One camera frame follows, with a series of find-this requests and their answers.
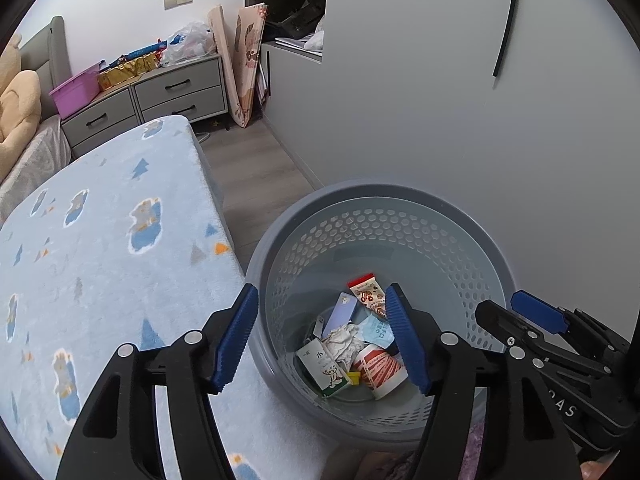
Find white cloth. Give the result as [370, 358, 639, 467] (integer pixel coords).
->
[304, 16, 326, 52]

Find light blue packet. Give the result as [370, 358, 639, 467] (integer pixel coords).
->
[357, 315, 396, 348]

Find grey perforated plastic basket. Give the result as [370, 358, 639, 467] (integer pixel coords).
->
[244, 180, 521, 443]

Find grey drawer cabinet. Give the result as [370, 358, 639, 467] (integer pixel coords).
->
[60, 54, 230, 158]

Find white wardrobe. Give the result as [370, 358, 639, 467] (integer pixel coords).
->
[244, 0, 640, 341]

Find red patterned snack packet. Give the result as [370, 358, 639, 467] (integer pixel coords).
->
[347, 273, 388, 318]

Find black handle strip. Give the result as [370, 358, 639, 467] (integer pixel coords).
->
[492, 0, 521, 78]

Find blue printed blanket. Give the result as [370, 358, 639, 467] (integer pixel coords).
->
[0, 115, 321, 480]

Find red white paper cup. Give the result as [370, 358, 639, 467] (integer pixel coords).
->
[351, 342, 407, 401]

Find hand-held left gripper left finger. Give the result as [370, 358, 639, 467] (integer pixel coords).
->
[55, 282, 259, 480]

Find grey bed headboard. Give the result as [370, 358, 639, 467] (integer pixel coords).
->
[10, 16, 71, 121]

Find white paper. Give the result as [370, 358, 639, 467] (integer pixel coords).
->
[322, 323, 371, 368]

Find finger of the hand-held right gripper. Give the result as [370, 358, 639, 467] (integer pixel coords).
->
[474, 300, 621, 380]
[510, 290, 630, 356]

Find beige leaning board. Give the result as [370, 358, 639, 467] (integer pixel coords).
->
[207, 5, 236, 121]

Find clear plastic bag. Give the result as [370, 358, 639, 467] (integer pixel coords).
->
[160, 22, 218, 67]

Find lavender packet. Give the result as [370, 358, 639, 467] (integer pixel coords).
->
[321, 292, 357, 339]

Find purple plastic basket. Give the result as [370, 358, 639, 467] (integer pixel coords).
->
[48, 62, 102, 120]

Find gold gift box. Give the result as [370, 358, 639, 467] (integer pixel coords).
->
[97, 55, 160, 92]

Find small white green carton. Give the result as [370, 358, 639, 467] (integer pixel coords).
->
[295, 337, 351, 398]

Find black bag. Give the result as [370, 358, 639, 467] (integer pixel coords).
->
[267, 2, 326, 41]

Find blue patterned paper roll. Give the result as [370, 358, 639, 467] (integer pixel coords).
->
[115, 40, 168, 61]

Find beige bed sheet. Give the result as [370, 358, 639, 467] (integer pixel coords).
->
[0, 115, 73, 221]

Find pink cartoon folded mat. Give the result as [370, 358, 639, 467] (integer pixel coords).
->
[229, 4, 269, 128]

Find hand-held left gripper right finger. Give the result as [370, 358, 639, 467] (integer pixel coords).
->
[384, 282, 583, 480]

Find beige teddy bear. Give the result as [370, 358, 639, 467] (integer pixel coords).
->
[0, 35, 43, 183]

